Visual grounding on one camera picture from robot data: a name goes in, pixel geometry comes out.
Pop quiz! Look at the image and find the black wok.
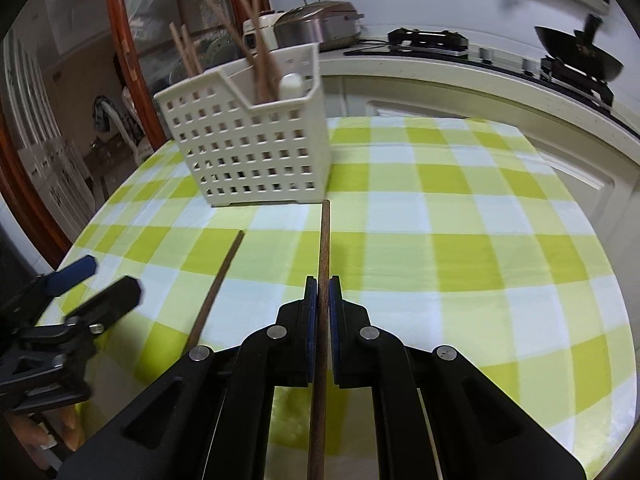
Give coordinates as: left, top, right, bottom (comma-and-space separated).
533, 13, 627, 87

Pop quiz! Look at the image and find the person's left hand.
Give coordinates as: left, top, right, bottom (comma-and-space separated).
7, 400, 85, 458

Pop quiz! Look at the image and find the black gas stove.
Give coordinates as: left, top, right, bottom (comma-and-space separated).
344, 26, 620, 111

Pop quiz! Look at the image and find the green checkered tablecloth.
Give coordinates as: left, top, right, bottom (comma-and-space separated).
37, 115, 632, 480

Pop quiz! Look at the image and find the white dining chair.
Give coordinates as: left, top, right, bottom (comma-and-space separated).
92, 94, 153, 162

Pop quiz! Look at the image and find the white perforated plastic utensil basket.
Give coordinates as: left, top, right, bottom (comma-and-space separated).
153, 41, 333, 208

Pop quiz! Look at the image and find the brown wooden chopstick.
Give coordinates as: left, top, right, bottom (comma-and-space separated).
205, 0, 282, 98
306, 199, 333, 480
249, 0, 268, 103
235, 0, 281, 98
179, 24, 205, 76
187, 230, 246, 353
168, 21, 199, 78

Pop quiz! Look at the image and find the dark cloth on chair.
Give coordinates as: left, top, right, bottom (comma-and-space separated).
92, 96, 115, 133

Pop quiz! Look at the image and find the white spoon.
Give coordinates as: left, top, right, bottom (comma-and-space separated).
279, 73, 306, 101

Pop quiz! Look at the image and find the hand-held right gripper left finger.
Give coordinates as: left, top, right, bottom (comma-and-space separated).
56, 276, 319, 480

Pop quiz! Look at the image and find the stainless steel electric cooker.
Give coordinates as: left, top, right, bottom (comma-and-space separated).
274, 0, 366, 52

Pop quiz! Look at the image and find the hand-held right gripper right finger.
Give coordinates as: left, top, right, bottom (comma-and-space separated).
328, 275, 586, 480

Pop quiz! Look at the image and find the red-brown wooden glass door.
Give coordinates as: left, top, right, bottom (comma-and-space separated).
104, 0, 273, 161

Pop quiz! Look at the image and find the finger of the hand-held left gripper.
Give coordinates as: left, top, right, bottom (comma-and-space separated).
62, 276, 143, 335
30, 255, 97, 297

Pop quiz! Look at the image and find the white rice cooker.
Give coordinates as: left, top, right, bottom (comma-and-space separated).
242, 9, 287, 53

